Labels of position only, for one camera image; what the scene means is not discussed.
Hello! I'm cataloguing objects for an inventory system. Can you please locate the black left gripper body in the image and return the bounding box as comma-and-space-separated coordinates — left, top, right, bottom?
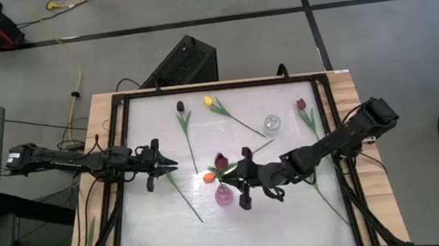
130, 137, 165, 194

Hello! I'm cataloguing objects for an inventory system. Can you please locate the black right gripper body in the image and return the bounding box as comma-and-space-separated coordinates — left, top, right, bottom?
234, 144, 277, 211

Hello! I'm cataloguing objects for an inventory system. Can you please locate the dark red artificial tulip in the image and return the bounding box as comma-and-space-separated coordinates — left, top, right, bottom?
212, 151, 235, 189
295, 96, 322, 142

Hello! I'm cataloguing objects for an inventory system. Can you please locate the pink glass vase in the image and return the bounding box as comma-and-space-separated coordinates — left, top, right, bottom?
213, 182, 236, 207

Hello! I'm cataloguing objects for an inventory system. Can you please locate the clear glass vase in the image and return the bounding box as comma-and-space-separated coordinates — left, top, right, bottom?
261, 113, 284, 137

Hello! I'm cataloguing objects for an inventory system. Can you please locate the white table mat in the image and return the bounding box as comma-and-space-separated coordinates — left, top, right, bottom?
102, 76, 358, 246

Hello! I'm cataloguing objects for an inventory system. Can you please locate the fallen green leaf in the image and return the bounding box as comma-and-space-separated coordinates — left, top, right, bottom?
84, 217, 99, 246

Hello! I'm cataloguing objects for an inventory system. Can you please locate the black speaker box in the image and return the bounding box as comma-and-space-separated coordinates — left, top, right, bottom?
134, 31, 220, 90

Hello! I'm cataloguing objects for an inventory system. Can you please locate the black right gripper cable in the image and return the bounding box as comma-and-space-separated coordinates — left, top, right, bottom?
261, 183, 289, 205

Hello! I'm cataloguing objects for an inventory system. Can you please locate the black aluminium table frame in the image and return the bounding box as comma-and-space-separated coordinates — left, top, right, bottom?
50, 64, 412, 246

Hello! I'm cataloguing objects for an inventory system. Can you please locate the long yellow floor cable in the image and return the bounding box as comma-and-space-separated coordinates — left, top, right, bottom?
19, 0, 90, 148

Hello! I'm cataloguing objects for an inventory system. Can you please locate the thin black cable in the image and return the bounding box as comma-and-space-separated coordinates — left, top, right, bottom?
3, 111, 88, 139

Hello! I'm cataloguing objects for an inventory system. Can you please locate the black floor cable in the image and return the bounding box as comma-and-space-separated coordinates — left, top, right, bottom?
13, 0, 132, 30

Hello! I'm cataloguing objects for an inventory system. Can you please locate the yellow cable with plug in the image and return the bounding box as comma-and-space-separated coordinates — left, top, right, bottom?
44, 0, 108, 12

